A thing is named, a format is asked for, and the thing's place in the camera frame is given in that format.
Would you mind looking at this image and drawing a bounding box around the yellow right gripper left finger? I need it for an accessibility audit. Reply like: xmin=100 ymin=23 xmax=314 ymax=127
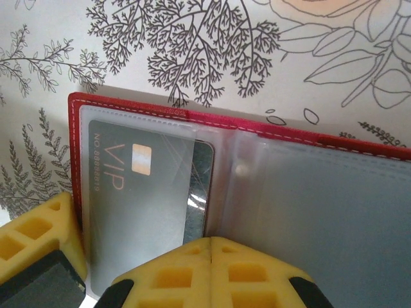
xmin=99 ymin=236 xmax=212 ymax=308

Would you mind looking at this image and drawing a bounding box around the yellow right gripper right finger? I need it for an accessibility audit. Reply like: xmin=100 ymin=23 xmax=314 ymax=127
xmin=210 ymin=236 xmax=335 ymax=308

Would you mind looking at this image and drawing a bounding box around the floral tablecloth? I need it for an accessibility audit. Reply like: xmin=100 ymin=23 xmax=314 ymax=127
xmin=0 ymin=0 xmax=411 ymax=227

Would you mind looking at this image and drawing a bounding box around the red leather card holder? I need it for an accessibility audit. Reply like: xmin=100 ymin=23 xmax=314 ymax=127
xmin=67 ymin=91 xmax=411 ymax=308

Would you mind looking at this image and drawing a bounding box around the black VIP card 88888819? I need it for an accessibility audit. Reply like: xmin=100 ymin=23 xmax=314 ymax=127
xmin=87 ymin=119 xmax=215 ymax=289

